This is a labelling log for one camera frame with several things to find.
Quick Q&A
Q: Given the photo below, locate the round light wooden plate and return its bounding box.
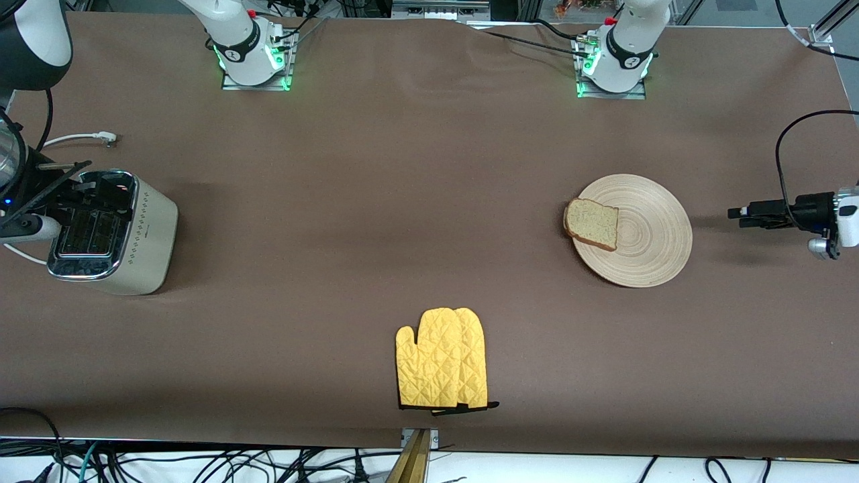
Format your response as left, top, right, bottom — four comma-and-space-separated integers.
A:
572, 174, 693, 288

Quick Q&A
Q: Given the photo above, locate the bread slice with brown crust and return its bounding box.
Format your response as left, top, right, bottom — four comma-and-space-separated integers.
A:
564, 199, 619, 252

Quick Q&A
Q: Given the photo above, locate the cream and chrome toaster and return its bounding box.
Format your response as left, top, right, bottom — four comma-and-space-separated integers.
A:
47, 170, 179, 297

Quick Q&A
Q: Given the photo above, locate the brown table cover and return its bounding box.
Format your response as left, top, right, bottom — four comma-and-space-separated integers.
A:
0, 10, 859, 460

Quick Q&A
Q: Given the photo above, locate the yellow quilted oven mitt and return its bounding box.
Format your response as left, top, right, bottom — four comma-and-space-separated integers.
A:
395, 307, 470, 410
453, 307, 501, 417

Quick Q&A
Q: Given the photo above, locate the grey metal box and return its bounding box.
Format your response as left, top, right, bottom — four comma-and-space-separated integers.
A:
391, 0, 492, 21

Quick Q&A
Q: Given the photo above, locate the golden metal profile bar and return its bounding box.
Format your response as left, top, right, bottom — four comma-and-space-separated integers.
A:
386, 429, 432, 483

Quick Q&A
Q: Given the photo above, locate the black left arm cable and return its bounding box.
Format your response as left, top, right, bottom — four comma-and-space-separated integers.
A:
774, 0, 859, 229

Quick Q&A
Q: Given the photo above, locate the white toaster power cable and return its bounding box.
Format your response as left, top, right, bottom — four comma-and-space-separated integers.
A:
0, 131, 119, 266

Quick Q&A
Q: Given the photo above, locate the looped black cable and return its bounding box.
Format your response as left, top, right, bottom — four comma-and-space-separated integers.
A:
0, 407, 64, 483

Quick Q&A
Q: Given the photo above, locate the teal cable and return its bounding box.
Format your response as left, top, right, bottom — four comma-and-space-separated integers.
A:
79, 441, 100, 483

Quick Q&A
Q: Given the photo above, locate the thin black cable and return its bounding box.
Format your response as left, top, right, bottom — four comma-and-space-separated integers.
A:
534, 19, 591, 42
480, 30, 598, 54

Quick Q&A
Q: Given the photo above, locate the silver metal bracket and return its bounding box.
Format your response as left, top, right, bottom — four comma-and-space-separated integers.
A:
401, 428, 441, 449

